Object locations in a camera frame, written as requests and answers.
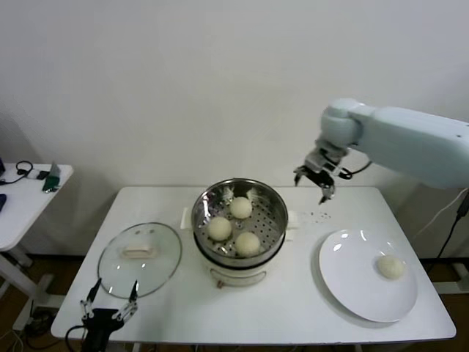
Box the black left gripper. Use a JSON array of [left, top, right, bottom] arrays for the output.
[[79, 277, 139, 352]]

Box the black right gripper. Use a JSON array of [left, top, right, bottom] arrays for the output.
[[292, 165, 337, 206]]

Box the round glass pot lid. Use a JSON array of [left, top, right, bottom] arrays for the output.
[[97, 221, 183, 300]]

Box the white steamed baozi bun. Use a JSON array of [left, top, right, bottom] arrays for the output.
[[234, 231, 262, 257], [229, 197, 254, 221], [207, 216, 234, 242], [376, 255, 407, 281]]

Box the perforated steel steamer basket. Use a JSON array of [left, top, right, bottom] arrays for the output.
[[180, 178, 302, 268]]

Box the white power strip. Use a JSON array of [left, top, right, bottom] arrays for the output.
[[13, 313, 37, 333]]

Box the large white plate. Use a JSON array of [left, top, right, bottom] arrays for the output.
[[317, 229, 419, 323]]

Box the white electric cooker base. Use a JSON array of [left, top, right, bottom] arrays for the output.
[[193, 219, 296, 290]]

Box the white side table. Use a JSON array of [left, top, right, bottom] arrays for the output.
[[0, 163, 74, 305]]

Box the green tool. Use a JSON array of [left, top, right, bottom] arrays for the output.
[[42, 175, 62, 194]]

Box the grey table foot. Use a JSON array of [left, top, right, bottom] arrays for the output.
[[424, 260, 469, 295]]

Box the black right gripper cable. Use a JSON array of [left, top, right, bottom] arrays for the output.
[[335, 158, 374, 181]]

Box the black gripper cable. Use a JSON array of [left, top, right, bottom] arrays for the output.
[[335, 158, 374, 181], [64, 323, 88, 352]]

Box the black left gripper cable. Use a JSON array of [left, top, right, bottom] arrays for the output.
[[64, 323, 88, 352]]

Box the black cable tangle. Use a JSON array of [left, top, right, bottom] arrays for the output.
[[21, 306, 62, 349]]

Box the white power cable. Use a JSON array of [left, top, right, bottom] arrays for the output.
[[417, 186, 469, 243]]

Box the black cable on side table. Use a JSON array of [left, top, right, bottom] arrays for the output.
[[0, 161, 34, 184]]

